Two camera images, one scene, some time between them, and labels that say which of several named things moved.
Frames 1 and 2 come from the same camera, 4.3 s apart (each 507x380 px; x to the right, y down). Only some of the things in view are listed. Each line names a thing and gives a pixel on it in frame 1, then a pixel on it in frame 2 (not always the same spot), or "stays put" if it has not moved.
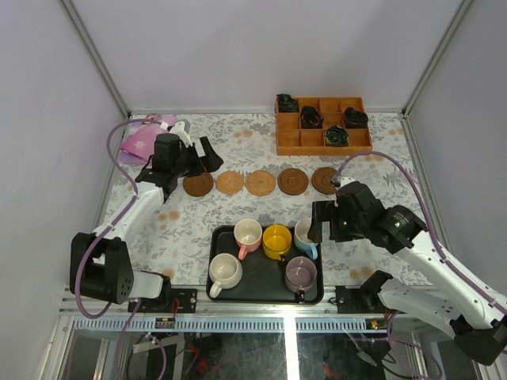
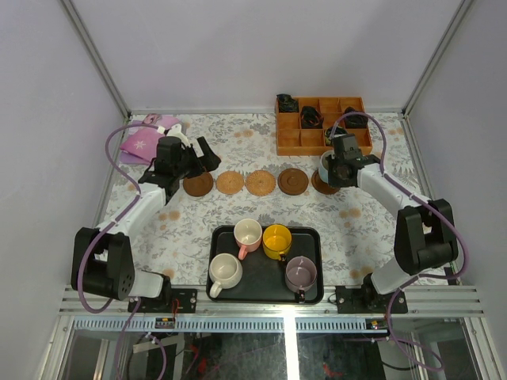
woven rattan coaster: x=230 y=182 stays put
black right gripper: x=324 y=210 to x=332 y=161
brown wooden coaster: x=321 y=180 stays put
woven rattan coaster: x=260 y=183 stays put
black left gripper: x=196 y=159 stays put
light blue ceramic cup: x=301 y=232 to x=323 y=170
